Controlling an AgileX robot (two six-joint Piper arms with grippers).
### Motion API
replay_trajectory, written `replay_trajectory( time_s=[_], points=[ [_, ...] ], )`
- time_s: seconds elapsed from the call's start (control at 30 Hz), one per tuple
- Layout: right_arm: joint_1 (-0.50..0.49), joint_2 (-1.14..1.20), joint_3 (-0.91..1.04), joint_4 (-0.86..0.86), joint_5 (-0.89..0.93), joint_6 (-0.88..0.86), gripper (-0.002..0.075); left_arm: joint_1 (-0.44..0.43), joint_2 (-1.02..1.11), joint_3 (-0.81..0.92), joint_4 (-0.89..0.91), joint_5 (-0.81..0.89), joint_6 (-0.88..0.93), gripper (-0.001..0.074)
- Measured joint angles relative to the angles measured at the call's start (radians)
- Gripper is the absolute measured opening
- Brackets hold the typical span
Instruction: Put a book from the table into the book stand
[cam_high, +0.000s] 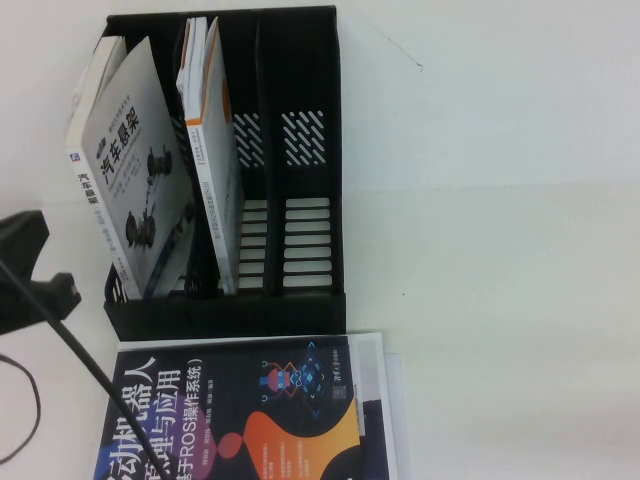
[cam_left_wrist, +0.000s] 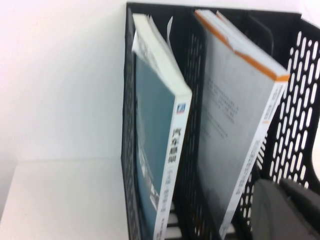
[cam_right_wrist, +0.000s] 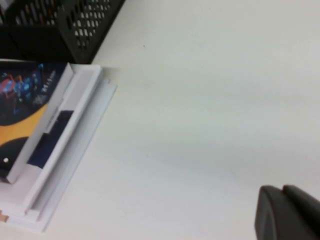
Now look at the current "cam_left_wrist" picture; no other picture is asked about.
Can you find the black plastic book stand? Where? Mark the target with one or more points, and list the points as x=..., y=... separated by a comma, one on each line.
x=275, y=30

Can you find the white car suspension book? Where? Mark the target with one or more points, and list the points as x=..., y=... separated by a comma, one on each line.
x=180, y=140

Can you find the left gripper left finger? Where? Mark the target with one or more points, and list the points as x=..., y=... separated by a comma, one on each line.
x=272, y=215

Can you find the orange-edged ROS2 book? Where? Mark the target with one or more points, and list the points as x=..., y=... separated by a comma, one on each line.
x=225, y=112

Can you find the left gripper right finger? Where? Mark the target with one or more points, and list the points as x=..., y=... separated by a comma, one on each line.
x=307, y=212

